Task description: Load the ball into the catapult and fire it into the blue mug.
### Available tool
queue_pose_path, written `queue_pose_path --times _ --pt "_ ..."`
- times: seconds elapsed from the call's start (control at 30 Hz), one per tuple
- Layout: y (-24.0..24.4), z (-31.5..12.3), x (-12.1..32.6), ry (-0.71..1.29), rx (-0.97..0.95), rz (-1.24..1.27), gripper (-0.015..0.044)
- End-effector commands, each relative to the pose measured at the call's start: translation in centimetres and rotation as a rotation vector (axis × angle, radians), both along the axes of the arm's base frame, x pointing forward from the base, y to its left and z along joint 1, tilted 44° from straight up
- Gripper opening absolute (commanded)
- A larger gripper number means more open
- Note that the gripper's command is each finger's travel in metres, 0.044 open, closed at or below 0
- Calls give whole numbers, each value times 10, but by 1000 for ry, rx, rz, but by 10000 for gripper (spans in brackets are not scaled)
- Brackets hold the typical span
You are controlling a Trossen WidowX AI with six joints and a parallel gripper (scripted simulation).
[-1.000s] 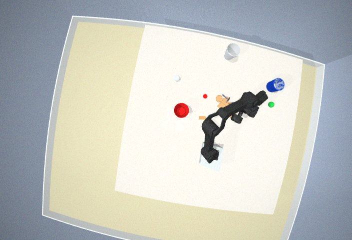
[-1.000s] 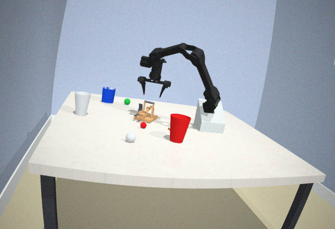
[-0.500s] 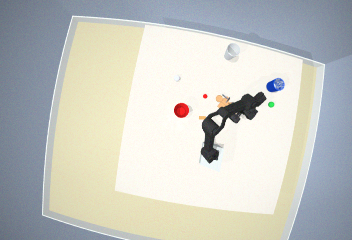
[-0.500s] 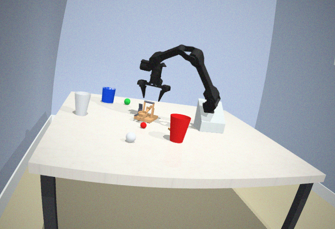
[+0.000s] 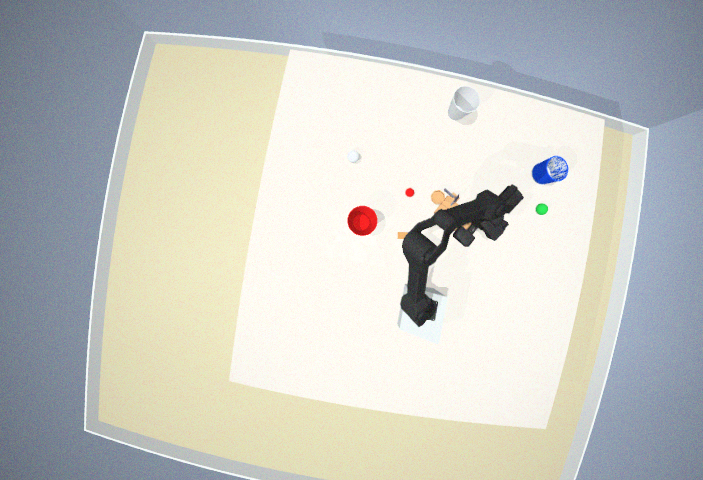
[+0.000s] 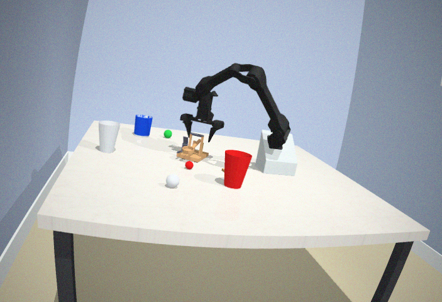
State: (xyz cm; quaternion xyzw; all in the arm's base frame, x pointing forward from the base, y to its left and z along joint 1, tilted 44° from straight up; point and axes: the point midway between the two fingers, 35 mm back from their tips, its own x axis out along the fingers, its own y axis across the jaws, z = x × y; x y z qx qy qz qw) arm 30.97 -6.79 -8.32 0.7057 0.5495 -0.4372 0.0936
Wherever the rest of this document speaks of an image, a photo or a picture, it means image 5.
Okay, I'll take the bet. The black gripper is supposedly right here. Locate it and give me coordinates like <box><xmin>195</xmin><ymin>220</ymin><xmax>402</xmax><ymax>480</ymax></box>
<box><xmin>453</xmin><ymin>220</ymin><xmax>483</xmax><ymax>247</ymax></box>

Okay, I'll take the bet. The red plastic cup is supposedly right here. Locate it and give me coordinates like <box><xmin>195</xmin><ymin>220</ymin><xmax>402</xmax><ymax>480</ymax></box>
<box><xmin>347</xmin><ymin>206</ymin><xmax>377</xmax><ymax>236</ymax></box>

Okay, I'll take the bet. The grey paper cup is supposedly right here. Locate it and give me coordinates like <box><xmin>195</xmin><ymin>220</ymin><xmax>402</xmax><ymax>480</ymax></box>
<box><xmin>448</xmin><ymin>86</ymin><xmax>481</xmax><ymax>120</ymax></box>

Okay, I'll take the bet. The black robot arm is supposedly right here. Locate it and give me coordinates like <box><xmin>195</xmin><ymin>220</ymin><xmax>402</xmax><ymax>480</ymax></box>
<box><xmin>400</xmin><ymin>184</ymin><xmax>524</xmax><ymax>328</ymax></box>

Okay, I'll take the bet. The white ball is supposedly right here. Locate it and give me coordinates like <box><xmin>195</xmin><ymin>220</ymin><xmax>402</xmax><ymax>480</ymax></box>
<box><xmin>347</xmin><ymin>150</ymin><xmax>360</xmax><ymax>163</ymax></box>

